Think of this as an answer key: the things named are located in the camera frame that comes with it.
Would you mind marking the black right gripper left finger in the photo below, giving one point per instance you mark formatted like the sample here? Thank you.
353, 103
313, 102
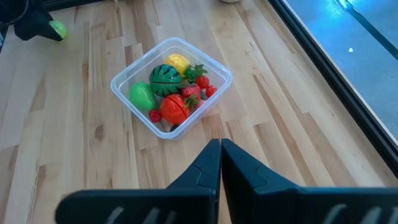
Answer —
186, 202

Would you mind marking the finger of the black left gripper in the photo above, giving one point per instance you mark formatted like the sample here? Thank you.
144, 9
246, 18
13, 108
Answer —
34, 26

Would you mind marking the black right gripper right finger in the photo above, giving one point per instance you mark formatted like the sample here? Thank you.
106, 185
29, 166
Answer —
255, 199

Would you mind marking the light green toy cabbage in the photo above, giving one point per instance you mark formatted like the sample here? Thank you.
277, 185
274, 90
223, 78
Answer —
60, 28

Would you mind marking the red toy raspberry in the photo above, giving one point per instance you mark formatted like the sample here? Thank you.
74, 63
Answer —
155, 115

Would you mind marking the red toy tomato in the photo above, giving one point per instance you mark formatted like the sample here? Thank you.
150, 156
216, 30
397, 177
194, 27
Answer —
174, 109

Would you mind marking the green toy fruit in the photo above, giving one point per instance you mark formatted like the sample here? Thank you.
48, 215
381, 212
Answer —
142, 97

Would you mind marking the small tomato with green leaves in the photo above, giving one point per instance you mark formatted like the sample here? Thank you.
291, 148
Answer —
202, 82

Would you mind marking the striped toy watermelon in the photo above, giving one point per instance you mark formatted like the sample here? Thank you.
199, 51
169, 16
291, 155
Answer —
165, 80

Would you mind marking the yellow toy pineapple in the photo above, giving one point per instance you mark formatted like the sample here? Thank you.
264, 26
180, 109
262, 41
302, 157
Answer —
178, 62

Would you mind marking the clear plastic tupperware container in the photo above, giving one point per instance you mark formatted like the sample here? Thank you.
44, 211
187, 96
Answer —
124, 81

